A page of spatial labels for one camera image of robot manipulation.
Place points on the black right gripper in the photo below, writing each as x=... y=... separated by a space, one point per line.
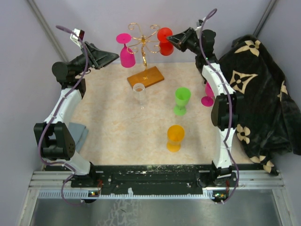
x=178 y=41

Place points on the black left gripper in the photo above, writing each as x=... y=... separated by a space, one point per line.
x=98 y=58

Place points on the red plastic wine glass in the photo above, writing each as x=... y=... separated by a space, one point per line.
x=166 y=48

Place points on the magenta plastic wine glass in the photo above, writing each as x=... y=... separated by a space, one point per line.
x=127 y=57

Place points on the gold wire wine glass rack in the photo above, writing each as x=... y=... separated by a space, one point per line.
x=150 y=75

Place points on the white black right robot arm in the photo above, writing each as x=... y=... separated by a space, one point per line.
x=226 y=109

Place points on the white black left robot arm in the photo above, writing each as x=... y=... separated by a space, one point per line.
x=55 y=143

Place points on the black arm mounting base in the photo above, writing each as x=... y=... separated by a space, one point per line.
x=146 y=182

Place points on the clear wine glass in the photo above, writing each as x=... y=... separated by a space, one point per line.
x=140 y=94

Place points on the green plastic wine glass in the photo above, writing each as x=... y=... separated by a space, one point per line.
x=182 y=97

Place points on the orange plastic wine glass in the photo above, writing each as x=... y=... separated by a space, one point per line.
x=175 y=136

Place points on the grey blue cloth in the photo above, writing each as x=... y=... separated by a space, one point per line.
x=79 y=134

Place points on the black floral blanket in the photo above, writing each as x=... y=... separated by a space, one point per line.
x=270 y=121

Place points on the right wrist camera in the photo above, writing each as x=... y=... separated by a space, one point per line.
x=199 y=24

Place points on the aluminium frame rail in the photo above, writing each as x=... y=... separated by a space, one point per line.
x=258 y=200

